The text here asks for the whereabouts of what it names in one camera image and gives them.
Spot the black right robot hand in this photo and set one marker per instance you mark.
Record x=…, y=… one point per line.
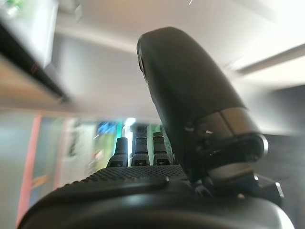
x=186, y=95

